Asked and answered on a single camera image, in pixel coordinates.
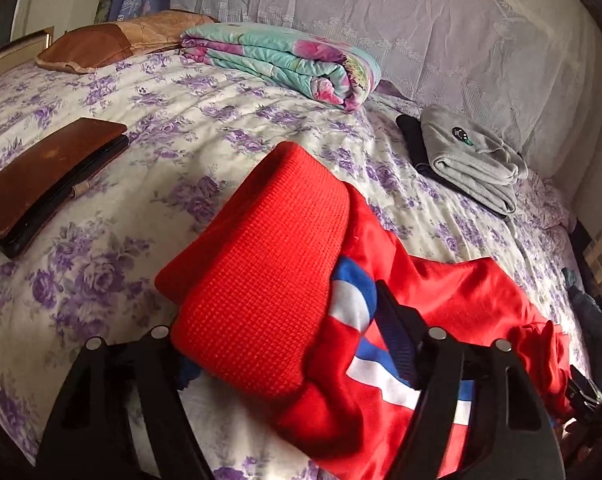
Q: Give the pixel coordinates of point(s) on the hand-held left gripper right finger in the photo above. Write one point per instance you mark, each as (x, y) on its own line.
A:
(398, 335)

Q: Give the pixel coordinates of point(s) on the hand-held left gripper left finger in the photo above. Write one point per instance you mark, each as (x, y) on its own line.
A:
(156, 375)

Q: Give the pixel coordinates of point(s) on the red pants with blue stripes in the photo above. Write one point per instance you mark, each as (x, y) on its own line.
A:
(306, 270)

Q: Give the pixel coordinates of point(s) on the person's leg in jeans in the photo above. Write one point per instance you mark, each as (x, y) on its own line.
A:
(593, 320)

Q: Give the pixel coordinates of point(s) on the teal sock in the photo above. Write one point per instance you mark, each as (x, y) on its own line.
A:
(571, 277)

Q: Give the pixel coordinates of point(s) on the folded grey garment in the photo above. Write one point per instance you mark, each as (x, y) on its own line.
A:
(476, 160)

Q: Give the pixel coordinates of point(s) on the folded black garment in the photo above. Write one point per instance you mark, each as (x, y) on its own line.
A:
(413, 142)

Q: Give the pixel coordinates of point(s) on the purple floral pillow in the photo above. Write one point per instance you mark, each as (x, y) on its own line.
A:
(546, 200)

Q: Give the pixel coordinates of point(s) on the purple floral bed sheet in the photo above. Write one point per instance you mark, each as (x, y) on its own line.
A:
(146, 135)

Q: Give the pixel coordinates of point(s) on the folded floral quilt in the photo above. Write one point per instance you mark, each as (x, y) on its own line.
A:
(291, 57)

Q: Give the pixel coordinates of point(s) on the white lace headboard cover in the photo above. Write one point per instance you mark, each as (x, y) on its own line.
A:
(406, 25)

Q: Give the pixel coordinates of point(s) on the brown pillow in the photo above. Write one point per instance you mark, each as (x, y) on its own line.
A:
(101, 42)

